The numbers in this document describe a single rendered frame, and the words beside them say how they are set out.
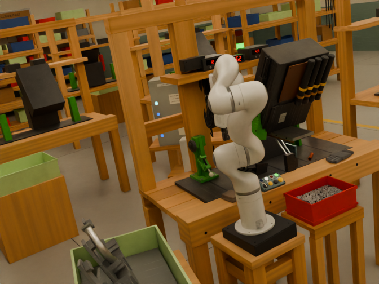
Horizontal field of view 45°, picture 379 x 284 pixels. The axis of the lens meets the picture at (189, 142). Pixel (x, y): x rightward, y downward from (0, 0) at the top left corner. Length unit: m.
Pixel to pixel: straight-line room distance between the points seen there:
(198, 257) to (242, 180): 0.59
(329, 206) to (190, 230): 0.71
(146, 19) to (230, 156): 1.09
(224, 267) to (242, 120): 0.82
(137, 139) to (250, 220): 0.96
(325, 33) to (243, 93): 7.74
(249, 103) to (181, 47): 1.18
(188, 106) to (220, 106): 1.19
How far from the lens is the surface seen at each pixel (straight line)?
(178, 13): 2.80
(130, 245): 2.24
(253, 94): 1.70
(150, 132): 2.86
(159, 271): 2.09
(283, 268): 2.21
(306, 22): 3.36
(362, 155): 2.98
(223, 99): 1.68
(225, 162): 1.98
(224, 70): 1.75
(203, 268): 2.48
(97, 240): 1.82
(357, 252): 2.65
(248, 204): 2.08
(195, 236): 2.37
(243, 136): 1.85
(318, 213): 2.37
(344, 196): 2.47
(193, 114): 2.88
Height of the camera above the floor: 1.95
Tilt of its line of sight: 17 degrees down
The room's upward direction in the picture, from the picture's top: 9 degrees counter-clockwise
